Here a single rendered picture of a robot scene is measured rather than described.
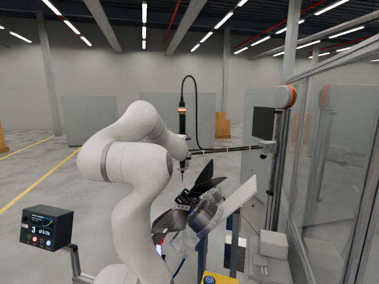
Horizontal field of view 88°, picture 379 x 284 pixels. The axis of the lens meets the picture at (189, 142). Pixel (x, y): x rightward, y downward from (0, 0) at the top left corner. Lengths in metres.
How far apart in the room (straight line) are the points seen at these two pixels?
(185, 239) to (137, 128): 0.96
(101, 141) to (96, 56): 13.23
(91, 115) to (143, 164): 8.00
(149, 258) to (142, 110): 0.39
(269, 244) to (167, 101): 5.72
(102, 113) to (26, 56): 7.40
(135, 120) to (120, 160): 0.12
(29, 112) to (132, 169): 14.39
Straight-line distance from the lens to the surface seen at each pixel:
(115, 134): 0.52
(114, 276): 0.69
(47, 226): 1.38
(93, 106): 8.37
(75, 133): 8.65
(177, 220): 1.20
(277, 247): 1.52
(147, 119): 0.54
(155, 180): 0.44
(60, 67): 14.11
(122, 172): 0.46
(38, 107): 14.55
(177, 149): 0.80
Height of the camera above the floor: 1.87
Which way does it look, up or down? 13 degrees down
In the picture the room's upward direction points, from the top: straight up
